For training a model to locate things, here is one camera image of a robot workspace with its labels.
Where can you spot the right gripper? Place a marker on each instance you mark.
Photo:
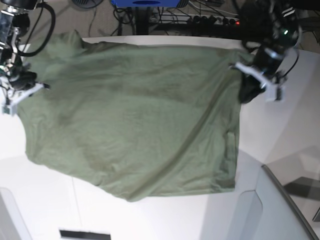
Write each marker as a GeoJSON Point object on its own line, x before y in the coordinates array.
{"type": "Point", "coordinates": [17, 83]}

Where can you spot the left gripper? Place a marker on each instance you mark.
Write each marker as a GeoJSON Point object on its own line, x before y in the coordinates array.
{"type": "Point", "coordinates": [262, 76]}

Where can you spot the green t-shirt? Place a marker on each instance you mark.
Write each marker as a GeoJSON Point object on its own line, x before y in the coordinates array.
{"type": "Point", "coordinates": [136, 121]}

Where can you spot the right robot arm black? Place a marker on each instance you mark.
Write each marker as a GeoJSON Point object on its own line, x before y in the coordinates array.
{"type": "Point", "coordinates": [14, 24]}

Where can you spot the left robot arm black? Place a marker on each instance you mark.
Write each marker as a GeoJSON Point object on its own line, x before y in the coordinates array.
{"type": "Point", "coordinates": [280, 32]}

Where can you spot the black power strip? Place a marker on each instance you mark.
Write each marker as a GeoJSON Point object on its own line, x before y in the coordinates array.
{"type": "Point", "coordinates": [213, 20]}

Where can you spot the blue bin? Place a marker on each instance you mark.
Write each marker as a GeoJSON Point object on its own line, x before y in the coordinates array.
{"type": "Point", "coordinates": [150, 3]}

